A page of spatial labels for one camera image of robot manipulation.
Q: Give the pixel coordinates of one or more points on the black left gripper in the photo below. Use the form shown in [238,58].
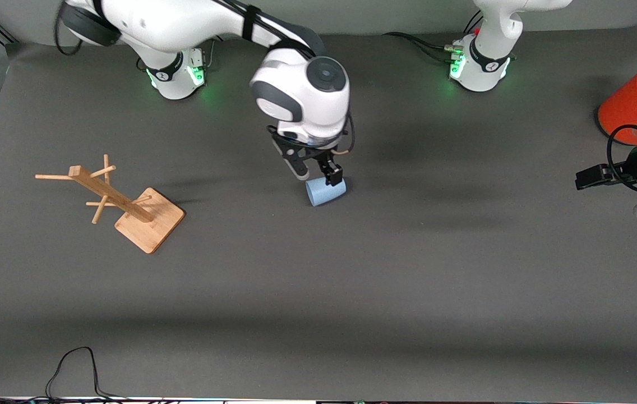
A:
[632,166]

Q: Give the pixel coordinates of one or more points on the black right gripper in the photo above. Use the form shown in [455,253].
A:
[321,156]

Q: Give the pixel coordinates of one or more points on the light blue plastic cup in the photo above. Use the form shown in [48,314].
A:
[324,193]

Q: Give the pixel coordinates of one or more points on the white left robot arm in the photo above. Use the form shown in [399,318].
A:
[492,33]

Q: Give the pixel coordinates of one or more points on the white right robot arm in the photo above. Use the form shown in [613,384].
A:
[184,22]

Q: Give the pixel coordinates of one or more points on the wooden cup rack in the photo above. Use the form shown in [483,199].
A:
[150,227]

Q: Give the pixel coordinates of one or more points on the dark grey table mat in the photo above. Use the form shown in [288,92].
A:
[318,280]

